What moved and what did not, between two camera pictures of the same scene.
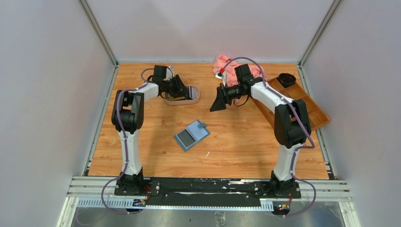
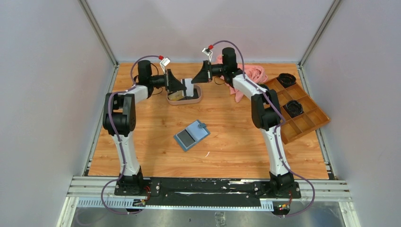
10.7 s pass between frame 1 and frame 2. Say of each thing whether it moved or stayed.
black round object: stayed
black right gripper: moved
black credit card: stayed
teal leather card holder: stayed
